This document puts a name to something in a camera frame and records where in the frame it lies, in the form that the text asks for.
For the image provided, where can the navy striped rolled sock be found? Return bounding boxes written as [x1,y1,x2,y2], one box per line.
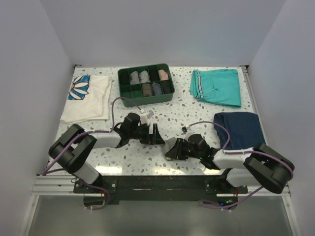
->
[152,82,163,96]

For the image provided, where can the white grey rolled sock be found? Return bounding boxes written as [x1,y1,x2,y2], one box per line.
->
[139,70,150,84]

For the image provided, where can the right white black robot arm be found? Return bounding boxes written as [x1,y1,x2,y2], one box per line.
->
[162,135,294,194]

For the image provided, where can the aluminium frame rail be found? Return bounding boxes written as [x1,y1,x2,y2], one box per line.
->
[31,175,79,196]

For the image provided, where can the teal folded shorts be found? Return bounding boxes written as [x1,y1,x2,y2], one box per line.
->
[189,69,242,108]

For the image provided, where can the navy folded garment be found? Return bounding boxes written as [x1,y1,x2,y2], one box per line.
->
[213,112,266,150]

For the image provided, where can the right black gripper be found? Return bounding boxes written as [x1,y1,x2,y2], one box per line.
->
[165,139,202,161]

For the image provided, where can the pink rolled underwear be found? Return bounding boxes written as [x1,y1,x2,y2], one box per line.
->
[158,69,169,81]

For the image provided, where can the brown rolled underwear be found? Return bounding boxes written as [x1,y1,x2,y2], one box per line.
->
[142,83,153,97]

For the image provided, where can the grey cream underwear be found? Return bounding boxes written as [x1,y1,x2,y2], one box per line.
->
[162,137,177,161]

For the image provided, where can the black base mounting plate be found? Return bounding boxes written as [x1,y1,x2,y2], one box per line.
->
[73,172,250,206]

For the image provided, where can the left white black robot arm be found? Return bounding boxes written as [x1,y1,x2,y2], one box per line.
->
[48,121,165,193]

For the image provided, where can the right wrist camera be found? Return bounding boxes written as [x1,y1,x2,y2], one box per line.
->
[181,126,207,148]

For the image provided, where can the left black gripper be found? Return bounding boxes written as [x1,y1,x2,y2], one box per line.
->
[129,123,164,145]

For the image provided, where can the black rolled underwear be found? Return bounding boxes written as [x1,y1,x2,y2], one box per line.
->
[161,80,173,94]

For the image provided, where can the white daisy print shirt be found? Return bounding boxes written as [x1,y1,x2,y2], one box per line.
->
[60,75,112,124]

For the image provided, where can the green compartment organizer tray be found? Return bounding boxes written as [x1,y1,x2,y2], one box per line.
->
[118,63,175,107]

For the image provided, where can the grey striped rolled sock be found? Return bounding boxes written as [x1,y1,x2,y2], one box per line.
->
[130,71,140,85]

